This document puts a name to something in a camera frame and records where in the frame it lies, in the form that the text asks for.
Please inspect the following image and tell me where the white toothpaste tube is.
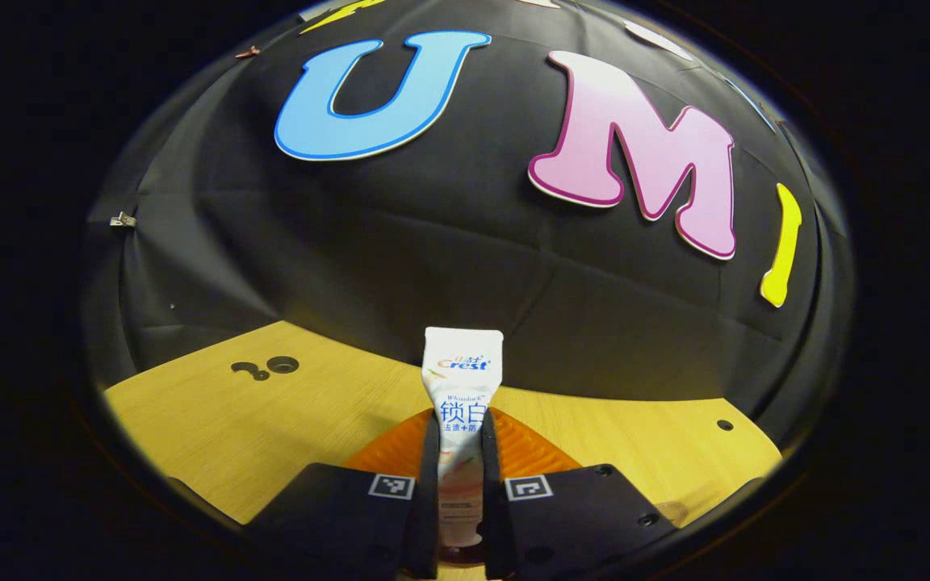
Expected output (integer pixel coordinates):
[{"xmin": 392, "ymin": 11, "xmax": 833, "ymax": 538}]
[{"xmin": 422, "ymin": 327, "xmax": 505, "ymax": 558}]

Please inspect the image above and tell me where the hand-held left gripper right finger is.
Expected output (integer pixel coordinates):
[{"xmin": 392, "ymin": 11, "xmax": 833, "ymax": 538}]
[{"xmin": 480, "ymin": 408, "xmax": 680, "ymax": 581}]

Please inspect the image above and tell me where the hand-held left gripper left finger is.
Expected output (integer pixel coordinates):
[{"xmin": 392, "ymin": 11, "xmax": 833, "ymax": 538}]
[{"xmin": 243, "ymin": 408, "xmax": 443, "ymax": 581}]

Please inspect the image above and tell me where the black backdrop cloth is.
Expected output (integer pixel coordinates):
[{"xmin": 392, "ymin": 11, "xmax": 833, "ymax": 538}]
[{"xmin": 82, "ymin": 0, "xmax": 853, "ymax": 453}]

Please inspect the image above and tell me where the wooden desktop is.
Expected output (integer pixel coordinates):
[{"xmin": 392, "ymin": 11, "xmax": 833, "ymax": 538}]
[{"xmin": 102, "ymin": 320, "xmax": 785, "ymax": 581}]

